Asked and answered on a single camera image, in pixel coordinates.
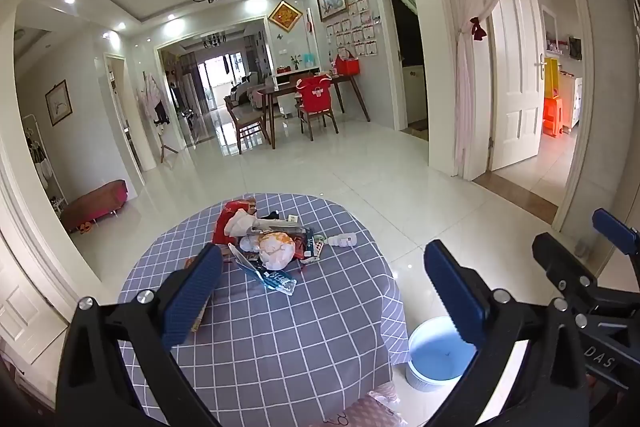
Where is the dark framed wall picture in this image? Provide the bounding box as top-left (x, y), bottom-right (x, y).
top-left (45, 79), bottom-right (73, 126)

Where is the large red snack bag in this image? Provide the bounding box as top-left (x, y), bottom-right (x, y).
top-left (212, 201), bottom-right (258, 245)

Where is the pink patterned cushion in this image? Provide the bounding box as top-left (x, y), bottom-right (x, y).
top-left (320, 382), bottom-right (431, 427)

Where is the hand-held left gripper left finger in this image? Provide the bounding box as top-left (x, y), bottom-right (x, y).
top-left (56, 244), bottom-right (223, 427)

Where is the red plastic stool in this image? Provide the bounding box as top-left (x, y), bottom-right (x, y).
top-left (542, 97), bottom-right (566, 138)

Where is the white clothes rack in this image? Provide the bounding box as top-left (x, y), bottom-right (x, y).
top-left (20, 114), bottom-right (68, 220)

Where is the red gold diamond decoration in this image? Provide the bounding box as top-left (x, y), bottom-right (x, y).
top-left (267, 0), bottom-right (304, 32)

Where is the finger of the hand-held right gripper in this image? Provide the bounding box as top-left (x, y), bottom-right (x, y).
top-left (531, 232), bottom-right (609, 303)
top-left (591, 208), bottom-right (640, 258)

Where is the clear blue plastic package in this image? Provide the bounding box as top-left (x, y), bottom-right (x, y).
top-left (230, 243), bottom-right (297, 295)

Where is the yellow panel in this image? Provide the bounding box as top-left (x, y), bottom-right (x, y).
top-left (544, 57), bottom-right (560, 100)

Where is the grey checked tablecloth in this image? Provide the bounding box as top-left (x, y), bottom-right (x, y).
top-left (117, 193), bottom-right (408, 427)

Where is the wooden chair with cover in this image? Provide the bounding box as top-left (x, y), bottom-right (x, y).
top-left (295, 77), bottom-right (341, 142)

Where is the wooden coat stand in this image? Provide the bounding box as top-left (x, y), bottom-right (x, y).
top-left (137, 72), bottom-right (180, 165)

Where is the pink lace curtain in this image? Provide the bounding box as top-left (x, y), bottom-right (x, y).
top-left (434, 0), bottom-right (558, 180)

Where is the white cabinet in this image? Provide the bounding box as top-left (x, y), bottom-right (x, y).
top-left (401, 62), bottom-right (428, 125)

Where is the wooden dining table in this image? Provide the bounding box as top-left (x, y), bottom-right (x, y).
top-left (257, 74), bottom-right (372, 150)

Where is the white panelled door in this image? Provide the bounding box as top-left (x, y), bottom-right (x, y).
top-left (487, 0), bottom-right (546, 171)
top-left (0, 227), bottom-right (68, 365)

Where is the red upholstered bench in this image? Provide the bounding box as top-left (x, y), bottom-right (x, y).
top-left (61, 179), bottom-right (128, 233)

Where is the crumpled white orange paper bag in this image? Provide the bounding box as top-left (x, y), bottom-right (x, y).
top-left (240, 227), bottom-right (296, 270)

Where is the red chair cover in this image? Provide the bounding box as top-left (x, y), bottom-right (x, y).
top-left (296, 75), bottom-right (333, 112)

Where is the grey sofa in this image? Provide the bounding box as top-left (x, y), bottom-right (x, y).
top-left (227, 72), bottom-right (268, 112)

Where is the red basket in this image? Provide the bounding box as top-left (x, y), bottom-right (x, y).
top-left (334, 48), bottom-right (362, 78)

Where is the red blue snack packet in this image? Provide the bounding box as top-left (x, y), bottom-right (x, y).
top-left (295, 229), bottom-right (326, 263)

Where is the small white bottle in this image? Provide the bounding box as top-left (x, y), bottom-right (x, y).
top-left (325, 232), bottom-right (360, 250)

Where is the group of wall certificates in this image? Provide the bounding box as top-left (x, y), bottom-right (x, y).
top-left (326, 0), bottom-right (379, 58)

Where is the crumpled white paper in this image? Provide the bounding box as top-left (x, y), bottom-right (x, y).
top-left (231, 212), bottom-right (261, 238)

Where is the bare wooden chair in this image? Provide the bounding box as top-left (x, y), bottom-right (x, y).
top-left (224, 96), bottom-right (273, 155)

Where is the blue plastic bucket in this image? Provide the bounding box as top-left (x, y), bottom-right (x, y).
top-left (405, 316), bottom-right (481, 390)

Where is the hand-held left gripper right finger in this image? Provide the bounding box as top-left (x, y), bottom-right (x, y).
top-left (424, 239), bottom-right (592, 427)

